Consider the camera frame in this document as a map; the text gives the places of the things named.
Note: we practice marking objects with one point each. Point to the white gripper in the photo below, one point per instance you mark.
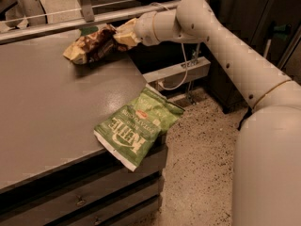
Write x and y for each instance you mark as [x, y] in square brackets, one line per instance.
[145, 28]

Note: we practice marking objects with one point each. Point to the brown sea salt chip bag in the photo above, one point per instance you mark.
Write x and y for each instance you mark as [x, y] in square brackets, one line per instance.
[94, 46]

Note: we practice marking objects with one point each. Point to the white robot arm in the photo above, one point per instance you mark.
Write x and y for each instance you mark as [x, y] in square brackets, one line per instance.
[266, 188]

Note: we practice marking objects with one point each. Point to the green and yellow sponge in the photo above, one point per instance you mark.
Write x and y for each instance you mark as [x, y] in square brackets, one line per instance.
[88, 30]

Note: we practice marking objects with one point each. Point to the green kettle chip bag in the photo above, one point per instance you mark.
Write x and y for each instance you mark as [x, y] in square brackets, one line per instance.
[131, 131]

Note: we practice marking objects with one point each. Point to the white cylinder background object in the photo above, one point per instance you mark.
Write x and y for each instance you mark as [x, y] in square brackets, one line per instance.
[13, 12]

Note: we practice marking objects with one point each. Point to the dark cabinet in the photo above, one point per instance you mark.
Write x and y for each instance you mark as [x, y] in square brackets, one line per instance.
[238, 29]

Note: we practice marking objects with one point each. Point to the grey drawer unit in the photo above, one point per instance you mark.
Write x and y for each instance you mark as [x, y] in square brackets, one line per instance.
[72, 182]

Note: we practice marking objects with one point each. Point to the metal rail frame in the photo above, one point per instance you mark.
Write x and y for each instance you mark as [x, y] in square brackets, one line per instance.
[94, 16]

